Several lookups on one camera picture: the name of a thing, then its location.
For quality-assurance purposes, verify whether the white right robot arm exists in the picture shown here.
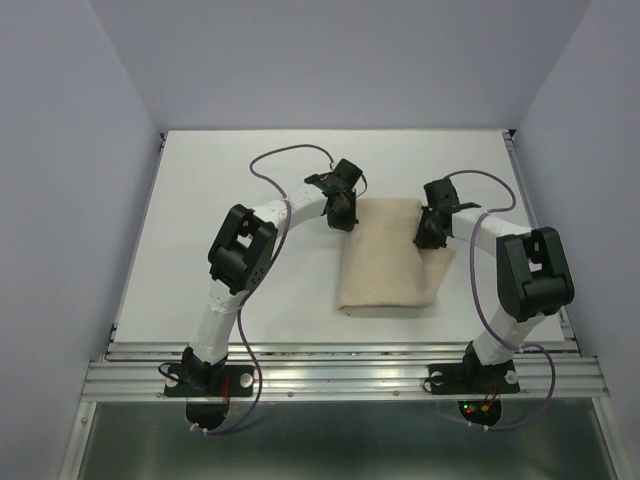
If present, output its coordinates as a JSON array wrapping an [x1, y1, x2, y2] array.
[[414, 177, 575, 390]]

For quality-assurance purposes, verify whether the beige cloth drape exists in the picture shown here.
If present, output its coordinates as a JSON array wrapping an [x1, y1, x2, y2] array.
[[336, 198, 456, 319]]

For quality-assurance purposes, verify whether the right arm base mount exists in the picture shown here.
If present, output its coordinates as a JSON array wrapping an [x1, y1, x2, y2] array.
[[422, 344, 520, 428]]

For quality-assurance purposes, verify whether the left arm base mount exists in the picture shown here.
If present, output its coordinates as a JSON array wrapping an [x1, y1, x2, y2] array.
[[157, 347, 262, 436]]

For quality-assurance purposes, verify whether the aluminium mounting rail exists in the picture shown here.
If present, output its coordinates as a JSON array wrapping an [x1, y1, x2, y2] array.
[[80, 340, 609, 402]]

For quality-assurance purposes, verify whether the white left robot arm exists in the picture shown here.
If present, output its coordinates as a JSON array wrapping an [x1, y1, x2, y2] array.
[[181, 159, 363, 394]]

